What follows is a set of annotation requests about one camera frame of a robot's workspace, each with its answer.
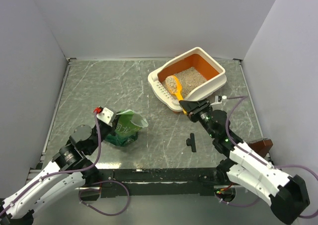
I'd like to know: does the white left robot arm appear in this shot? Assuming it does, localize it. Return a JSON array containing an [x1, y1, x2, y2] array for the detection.
[[0, 121, 114, 225]]

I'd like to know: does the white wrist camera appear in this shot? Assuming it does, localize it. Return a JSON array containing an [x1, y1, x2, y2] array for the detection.
[[93, 107, 117, 126], [214, 95, 227, 104]]

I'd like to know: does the white orange litter box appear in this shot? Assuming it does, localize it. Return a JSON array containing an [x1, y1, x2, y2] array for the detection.
[[148, 47, 227, 112]]

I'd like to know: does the yellow plastic scoop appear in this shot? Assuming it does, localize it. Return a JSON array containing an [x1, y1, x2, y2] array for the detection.
[[165, 75, 183, 101]]

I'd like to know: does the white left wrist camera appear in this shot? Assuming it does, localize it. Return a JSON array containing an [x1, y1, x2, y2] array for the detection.
[[93, 107, 117, 126]]

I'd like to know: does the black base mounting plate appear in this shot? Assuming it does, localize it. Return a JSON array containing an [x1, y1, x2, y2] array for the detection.
[[80, 167, 231, 198]]

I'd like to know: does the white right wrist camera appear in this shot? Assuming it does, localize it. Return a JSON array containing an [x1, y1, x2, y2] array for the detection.
[[214, 95, 227, 104]]

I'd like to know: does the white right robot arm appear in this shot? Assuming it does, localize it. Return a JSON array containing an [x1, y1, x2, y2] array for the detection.
[[179, 99, 310, 225]]

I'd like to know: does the brown wooden block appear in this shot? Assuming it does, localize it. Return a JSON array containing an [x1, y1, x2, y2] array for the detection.
[[247, 138, 273, 158]]

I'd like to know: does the green litter bag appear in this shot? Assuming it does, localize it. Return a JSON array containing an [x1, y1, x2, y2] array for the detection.
[[104, 109, 149, 147]]

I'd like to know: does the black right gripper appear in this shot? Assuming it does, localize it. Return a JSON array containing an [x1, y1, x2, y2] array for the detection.
[[179, 98, 217, 139]]

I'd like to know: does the black bag clip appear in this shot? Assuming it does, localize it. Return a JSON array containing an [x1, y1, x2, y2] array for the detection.
[[186, 133, 197, 152]]

